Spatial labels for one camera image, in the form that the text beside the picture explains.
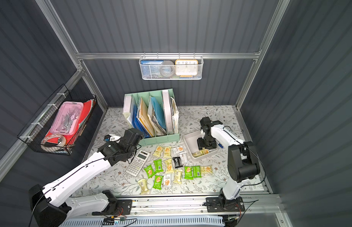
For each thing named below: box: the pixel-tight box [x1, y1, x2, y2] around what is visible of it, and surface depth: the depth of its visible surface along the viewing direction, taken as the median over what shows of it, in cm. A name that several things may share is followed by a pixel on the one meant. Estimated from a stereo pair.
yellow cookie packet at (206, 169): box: [200, 164, 214, 175], surface depth 86 cm
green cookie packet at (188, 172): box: [184, 165, 194, 180], surface depth 86 cm
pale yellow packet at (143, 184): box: [137, 178, 150, 195], surface depth 80 cm
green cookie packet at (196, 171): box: [192, 165, 203, 178], surface depth 86 cm
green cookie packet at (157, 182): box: [152, 174, 164, 191], surface depth 82 cm
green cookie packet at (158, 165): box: [153, 158, 164, 174], surface depth 88 cm
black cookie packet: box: [172, 156, 184, 169], surface depth 90 cm
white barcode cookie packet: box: [178, 151, 188, 164], surface depth 93 cm
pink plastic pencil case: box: [50, 101, 84, 136], surface depth 74 cm
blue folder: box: [131, 103, 151, 138], surface depth 86 cm
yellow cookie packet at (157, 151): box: [152, 145, 163, 158], surface depth 95 cm
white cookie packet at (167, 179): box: [162, 173, 172, 187], surface depth 84 cm
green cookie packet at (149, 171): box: [143, 164, 156, 179], surface depth 86 cm
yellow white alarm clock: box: [175, 59, 199, 78], surface depth 90 cm
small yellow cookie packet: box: [163, 146, 172, 159], surface depth 95 cm
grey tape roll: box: [159, 60, 175, 78], surface depth 90 cm
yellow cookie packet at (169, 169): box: [164, 158, 175, 174], surface depth 88 cm
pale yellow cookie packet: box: [173, 169, 184, 184], surface depth 84 cm
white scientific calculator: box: [125, 149, 151, 177], surface depth 88 cm
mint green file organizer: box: [122, 88, 180, 147], surface depth 91 cm
